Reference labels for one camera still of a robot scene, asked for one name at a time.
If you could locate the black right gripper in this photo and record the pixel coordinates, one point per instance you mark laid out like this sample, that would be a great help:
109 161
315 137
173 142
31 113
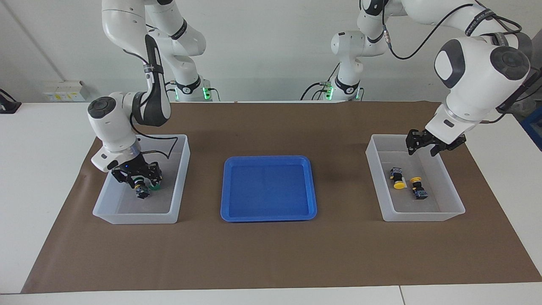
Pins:
131 166

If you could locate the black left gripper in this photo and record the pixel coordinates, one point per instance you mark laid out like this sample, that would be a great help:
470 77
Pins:
440 143

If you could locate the green push button switch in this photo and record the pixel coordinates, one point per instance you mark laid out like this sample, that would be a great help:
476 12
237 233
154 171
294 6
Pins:
156 186
142 192

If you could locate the yellow push button switch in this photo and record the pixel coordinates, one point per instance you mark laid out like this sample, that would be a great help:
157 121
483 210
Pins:
398 185
420 194

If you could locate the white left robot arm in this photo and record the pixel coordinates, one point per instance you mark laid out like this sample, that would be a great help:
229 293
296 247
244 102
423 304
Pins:
474 76

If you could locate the translucent white plastic box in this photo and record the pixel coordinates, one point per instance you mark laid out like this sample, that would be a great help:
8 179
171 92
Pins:
423 216
139 218

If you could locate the blue plastic crate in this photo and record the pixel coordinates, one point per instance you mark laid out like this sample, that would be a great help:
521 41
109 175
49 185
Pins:
534 127

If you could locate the blue plastic tray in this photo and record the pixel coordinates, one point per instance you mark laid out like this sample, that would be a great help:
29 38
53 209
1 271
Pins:
266 190

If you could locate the black pole stand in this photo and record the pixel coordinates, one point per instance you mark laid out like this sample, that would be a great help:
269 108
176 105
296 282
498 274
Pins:
537 75

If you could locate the brown table mat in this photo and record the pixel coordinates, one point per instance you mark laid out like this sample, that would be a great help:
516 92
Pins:
271 254

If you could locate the white wall outlet box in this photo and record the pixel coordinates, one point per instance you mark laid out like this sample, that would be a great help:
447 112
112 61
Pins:
63 91

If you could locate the black clamp mount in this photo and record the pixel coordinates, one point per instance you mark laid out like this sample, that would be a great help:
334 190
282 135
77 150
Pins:
8 106

